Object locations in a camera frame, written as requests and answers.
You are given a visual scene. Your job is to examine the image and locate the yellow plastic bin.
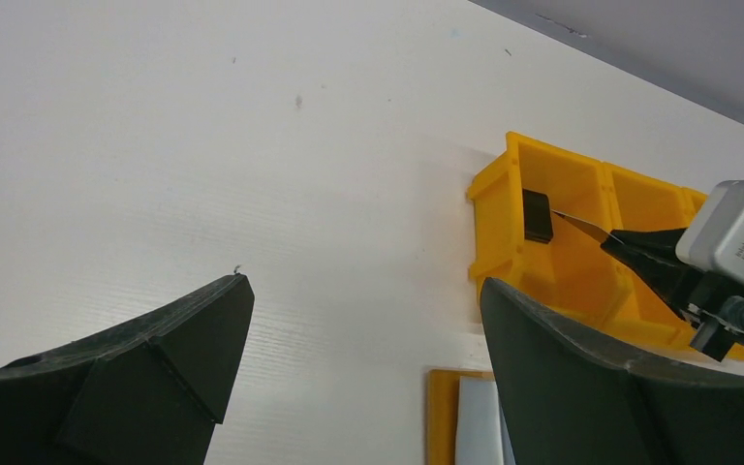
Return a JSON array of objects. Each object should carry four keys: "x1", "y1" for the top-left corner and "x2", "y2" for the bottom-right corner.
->
[
  {"x1": 603, "y1": 163, "x2": 693, "y2": 356},
  {"x1": 466, "y1": 131, "x2": 643, "y2": 335},
  {"x1": 681, "y1": 187, "x2": 744, "y2": 362}
]

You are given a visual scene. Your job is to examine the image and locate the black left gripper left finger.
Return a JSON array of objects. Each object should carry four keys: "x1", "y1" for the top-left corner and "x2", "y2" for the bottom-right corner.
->
[{"x1": 0, "y1": 273, "x2": 255, "y2": 464}]

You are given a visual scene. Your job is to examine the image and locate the yellow middle plastic bin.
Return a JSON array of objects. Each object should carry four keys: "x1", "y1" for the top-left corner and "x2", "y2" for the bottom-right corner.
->
[{"x1": 603, "y1": 163, "x2": 693, "y2": 356}]

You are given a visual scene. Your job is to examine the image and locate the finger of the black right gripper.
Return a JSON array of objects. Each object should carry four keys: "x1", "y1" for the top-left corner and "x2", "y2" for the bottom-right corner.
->
[{"x1": 600, "y1": 228, "x2": 704, "y2": 322}]

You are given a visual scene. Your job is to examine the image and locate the yellow right plastic bin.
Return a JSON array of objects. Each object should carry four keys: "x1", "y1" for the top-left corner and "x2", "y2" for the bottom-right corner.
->
[{"x1": 681, "y1": 187, "x2": 744, "y2": 362}]

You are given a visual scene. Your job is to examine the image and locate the yellow left plastic bin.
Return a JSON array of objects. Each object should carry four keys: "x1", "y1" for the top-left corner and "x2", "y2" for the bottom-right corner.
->
[{"x1": 466, "y1": 131, "x2": 643, "y2": 335}]

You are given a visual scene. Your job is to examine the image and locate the orange leather card holder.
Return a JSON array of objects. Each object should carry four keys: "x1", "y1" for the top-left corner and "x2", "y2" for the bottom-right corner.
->
[{"x1": 424, "y1": 368, "x2": 494, "y2": 465}]

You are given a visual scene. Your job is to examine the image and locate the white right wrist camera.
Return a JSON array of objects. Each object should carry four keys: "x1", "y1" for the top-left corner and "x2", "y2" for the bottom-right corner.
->
[{"x1": 675, "y1": 180, "x2": 744, "y2": 285}]

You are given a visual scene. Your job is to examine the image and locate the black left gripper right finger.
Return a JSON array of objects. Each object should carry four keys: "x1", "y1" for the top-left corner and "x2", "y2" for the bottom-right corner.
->
[{"x1": 480, "y1": 278, "x2": 744, "y2": 464}]

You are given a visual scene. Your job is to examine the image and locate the black card from holder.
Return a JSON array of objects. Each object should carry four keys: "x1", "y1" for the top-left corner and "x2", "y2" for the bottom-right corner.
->
[
  {"x1": 551, "y1": 210, "x2": 621, "y2": 244},
  {"x1": 522, "y1": 189, "x2": 554, "y2": 244}
]

